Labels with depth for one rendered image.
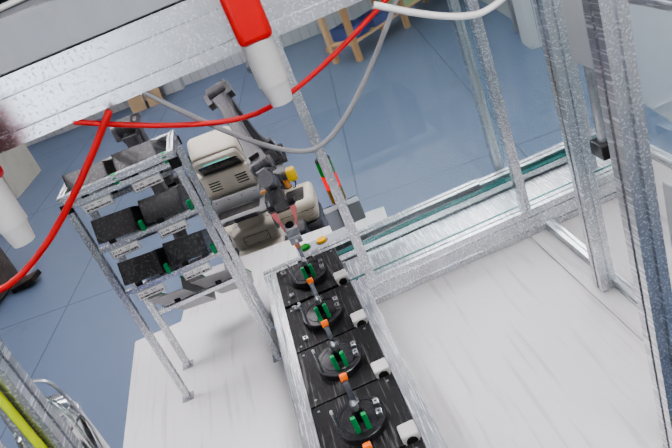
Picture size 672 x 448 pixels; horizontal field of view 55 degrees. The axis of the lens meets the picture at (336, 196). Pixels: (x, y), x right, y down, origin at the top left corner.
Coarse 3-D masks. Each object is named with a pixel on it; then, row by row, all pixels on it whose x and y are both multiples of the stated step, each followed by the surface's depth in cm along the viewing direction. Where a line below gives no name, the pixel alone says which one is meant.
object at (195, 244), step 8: (200, 232) 199; (176, 240) 200; (184, 240) 199; (192, 240) 199; (200, 240) 199; (208, 240) 203; (168, 248) 200; (176, 248) 200; (184, 248) 199; (192, 248) 199; (200, 248) 199; (208, 248) 200; (216, 248) 208; (168, 256) 200; (176, 256) 200; (184, 256) 200; (192, 256) 199
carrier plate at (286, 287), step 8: (320, 256) 240; (328, 256) 238; (336, 256) 236; (296, 264) 241; (328, 264) 233; (336, 264) 231; (280, 272) 240; (288, 272) 238; (280, 280) 235; (288, 280) 233; (328, 280) 224; (280, 288) 231; (288, 288) 229; (296, 288) 227; (320, 288) 222; (328, 288) 220; (288, 296) 225; (296, 296) 223; (304, 296) 221; (312, 296) 220; (288, 304) 220; (296, 304) 220
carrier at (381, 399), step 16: (368, 384) 175; (384, 384) 173; (336, 400) 174; (352, 400) 160; (368, 400) 167; (384, 400) 168; (400, 400) 166; (320, 416) 171; (336, 416) 166; (352, 416) 157; (368, 416) 162; (384, 416) 160; (400, 416) 161; (320, 432) 166; (336, 432) 162; (352, 432) 160; (368, 432) 158; (384, 432) 159; (400, 432) 154; (416, 432) 153
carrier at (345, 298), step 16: (336, 288) 218; (352, 288) 215; (304, 304) 217; (320, 304) 204; (336, 304) 205; (352, 304) 208; (288, 320) 212; (304, 320) 206; (320, 320) 202; (336, 320) 202; (352, 320) 198; (320, 336) 200; (336, 336) 197
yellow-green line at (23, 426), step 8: (0, 392) 97; (0, 400) 97; (8, 400) 98; (8, 408) 97; (8, 416) 98; (16, 416) 98; (16, 424) 99; (24, 424) 99; (24, 432) 100; (32, 432) 100; (32, 440) 100; (40, 440) 101
